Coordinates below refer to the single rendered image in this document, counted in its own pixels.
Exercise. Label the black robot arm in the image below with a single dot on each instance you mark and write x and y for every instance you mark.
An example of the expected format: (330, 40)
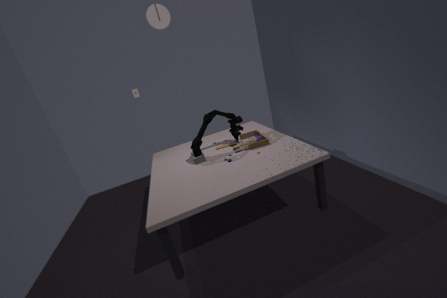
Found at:
(206, 120)

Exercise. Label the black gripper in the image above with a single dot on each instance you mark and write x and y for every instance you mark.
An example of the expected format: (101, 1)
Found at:
(235, 132)

